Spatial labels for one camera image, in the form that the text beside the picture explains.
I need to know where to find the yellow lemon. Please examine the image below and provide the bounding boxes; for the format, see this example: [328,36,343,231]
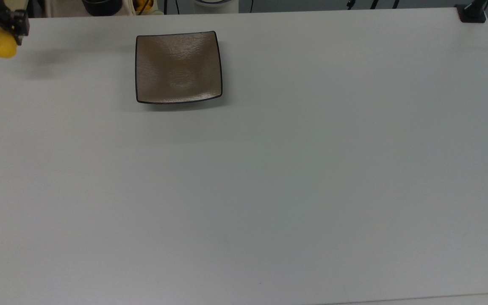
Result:
[0,25,18,58]

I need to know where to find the square brown ceramic plate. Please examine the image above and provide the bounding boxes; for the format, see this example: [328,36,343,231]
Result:
[136,30,223,105]

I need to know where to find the dark round bowl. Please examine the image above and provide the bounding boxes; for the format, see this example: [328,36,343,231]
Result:
[82,0,123,17]

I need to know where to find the yellow item in white container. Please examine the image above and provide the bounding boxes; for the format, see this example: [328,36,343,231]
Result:
[130,0,156,14]

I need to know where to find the white round container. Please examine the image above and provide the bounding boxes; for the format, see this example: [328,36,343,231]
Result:
[191,0,240,14]

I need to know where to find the black tripod legs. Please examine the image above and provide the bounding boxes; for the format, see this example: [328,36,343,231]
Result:
[347,0,401,10]

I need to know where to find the black table clamp mount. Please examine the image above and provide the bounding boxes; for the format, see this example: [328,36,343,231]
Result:
[456,0,488,24]

